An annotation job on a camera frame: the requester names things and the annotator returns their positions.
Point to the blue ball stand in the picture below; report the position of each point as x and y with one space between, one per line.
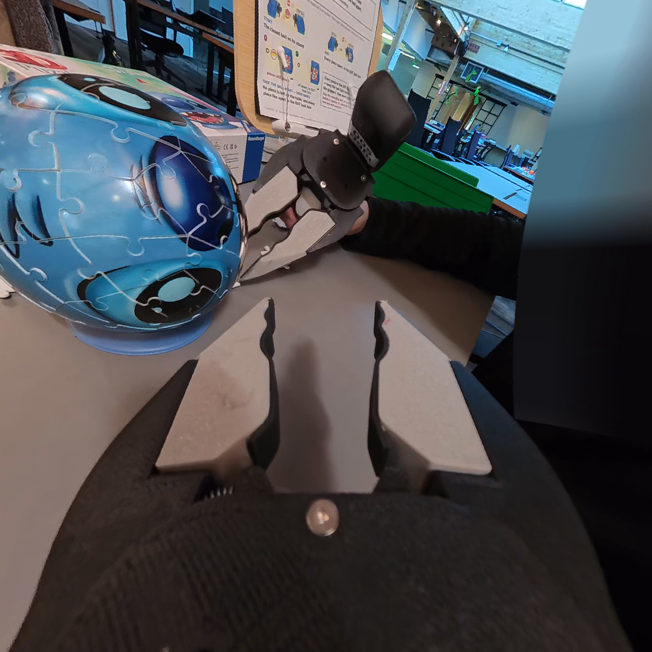
137 341

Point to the long grey table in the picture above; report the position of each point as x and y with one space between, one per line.
499 183

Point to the white puzzle piece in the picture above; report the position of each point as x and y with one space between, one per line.
5 295

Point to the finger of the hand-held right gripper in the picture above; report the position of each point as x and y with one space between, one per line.
305 234
275 191

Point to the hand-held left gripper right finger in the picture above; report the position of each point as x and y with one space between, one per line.
428 407

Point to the green plastic crates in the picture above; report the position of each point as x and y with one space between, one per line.
433 178

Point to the blue puzzle ball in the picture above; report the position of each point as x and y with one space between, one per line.
102 203

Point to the person's right hand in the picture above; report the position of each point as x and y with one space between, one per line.
360 219

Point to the grey woven textile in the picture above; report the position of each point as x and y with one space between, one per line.
33 23

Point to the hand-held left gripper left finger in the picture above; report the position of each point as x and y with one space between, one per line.
224 407

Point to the person's right forearm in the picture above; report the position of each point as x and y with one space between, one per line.
433 239

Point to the black office chair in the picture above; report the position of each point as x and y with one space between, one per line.
163 46

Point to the colourful cardboard puzzle box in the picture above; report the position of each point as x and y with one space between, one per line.
229 147

